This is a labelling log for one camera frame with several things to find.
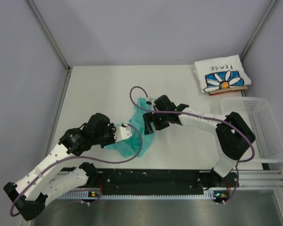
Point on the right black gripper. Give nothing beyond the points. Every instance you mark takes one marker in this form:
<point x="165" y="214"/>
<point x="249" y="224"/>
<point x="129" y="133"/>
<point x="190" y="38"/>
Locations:
<point x="149" y="117"/>

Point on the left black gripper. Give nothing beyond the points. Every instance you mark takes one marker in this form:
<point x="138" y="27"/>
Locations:
<point x="112" y="128"/>

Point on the teal t shirt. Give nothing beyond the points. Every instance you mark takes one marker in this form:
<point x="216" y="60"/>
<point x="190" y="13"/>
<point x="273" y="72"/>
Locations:
<point x="130" y="147"/>

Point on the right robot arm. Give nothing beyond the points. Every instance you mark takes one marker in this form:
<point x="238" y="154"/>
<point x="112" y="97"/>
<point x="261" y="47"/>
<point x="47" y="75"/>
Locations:
<point x="233" y="136"/>

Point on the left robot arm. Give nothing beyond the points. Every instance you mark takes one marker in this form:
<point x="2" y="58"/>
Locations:
<point x="64" y="168"/>

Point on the folded white daisy t shirt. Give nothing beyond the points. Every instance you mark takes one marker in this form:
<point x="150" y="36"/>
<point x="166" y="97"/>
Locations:
<point x="220" y="73"/>

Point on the folded red t shirt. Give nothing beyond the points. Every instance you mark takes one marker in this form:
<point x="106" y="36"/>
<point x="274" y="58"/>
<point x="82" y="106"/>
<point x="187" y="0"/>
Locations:
<point x="232" y="89"/>

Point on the white plastic basket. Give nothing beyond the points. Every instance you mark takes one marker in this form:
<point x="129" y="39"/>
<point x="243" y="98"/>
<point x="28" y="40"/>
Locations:
<point x="260" y="117"/>

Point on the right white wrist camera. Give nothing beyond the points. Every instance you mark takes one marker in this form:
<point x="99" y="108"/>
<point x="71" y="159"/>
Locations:
<point x="150" y="100"/>

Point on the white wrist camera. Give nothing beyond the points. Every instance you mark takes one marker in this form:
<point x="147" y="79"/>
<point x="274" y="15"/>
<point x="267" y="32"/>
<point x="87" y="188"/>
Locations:
<point x="150" y="100"/>
<point x="123" y="132"/>

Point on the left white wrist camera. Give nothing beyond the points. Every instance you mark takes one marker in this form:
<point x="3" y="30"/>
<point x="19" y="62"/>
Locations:
<point x="123" y="132"/>

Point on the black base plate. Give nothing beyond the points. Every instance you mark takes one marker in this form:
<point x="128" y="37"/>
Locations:
<point x="159" y="181"/>

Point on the light blue cable duct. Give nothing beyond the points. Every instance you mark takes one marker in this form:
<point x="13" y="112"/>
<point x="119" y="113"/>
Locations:
<point x="87" y="195"/>

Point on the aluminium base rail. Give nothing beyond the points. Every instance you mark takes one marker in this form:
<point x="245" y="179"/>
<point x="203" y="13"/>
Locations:
<point x="260" y="180"/>

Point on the left aluminium frame post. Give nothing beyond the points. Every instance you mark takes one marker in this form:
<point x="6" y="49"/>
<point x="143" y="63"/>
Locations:
<point x="48" y="34"/>

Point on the aluminium frame post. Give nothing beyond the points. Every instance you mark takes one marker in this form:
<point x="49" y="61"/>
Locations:
<point x="259" y="27"/>
<point x="48" y="34"/>

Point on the right aluminium frame post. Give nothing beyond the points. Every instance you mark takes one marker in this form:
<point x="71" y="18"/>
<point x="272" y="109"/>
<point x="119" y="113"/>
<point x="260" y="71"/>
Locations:
<point x="259" y="27"/>

